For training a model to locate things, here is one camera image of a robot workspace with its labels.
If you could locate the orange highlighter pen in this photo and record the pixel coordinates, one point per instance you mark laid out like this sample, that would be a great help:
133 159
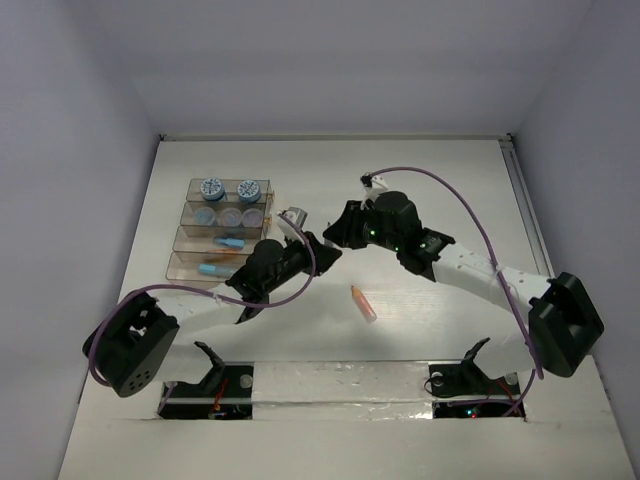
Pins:
363 305

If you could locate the blue lid jar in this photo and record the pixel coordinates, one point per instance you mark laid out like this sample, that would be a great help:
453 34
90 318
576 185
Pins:
249 191
212 189

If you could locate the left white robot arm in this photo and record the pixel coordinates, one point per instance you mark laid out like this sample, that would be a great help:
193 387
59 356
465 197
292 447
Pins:
127 349

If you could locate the clear paperclip jar small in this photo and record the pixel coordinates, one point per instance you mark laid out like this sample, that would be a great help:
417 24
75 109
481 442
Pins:
252 218

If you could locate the blue clear highlighter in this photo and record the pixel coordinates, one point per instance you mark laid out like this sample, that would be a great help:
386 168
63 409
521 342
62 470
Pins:
216 270

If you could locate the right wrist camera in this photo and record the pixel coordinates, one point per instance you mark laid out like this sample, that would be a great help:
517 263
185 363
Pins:
374 186

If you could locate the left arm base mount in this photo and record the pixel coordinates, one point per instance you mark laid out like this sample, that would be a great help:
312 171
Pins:
224 392

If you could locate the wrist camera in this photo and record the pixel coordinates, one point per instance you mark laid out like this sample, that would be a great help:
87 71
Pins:
291 221
374 186

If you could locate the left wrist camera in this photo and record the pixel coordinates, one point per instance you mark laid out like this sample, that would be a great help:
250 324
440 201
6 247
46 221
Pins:
291 221

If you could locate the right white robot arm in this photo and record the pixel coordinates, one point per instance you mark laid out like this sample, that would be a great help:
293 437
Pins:
441 259

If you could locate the blue lid jar in bin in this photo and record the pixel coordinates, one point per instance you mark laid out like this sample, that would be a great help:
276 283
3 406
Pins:
212 189

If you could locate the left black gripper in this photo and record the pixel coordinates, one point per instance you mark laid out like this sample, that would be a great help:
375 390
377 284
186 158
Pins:
310 254

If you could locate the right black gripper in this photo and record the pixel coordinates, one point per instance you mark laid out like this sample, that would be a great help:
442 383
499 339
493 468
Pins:
345 229

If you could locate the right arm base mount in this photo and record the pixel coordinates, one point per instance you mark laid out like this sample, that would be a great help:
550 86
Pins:
460 390

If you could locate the blue highlighter with cap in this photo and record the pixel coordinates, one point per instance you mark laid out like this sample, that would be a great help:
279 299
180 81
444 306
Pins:
231 243

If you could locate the aluminium rail right edge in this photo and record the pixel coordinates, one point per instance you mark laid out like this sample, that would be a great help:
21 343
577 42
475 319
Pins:
535 240

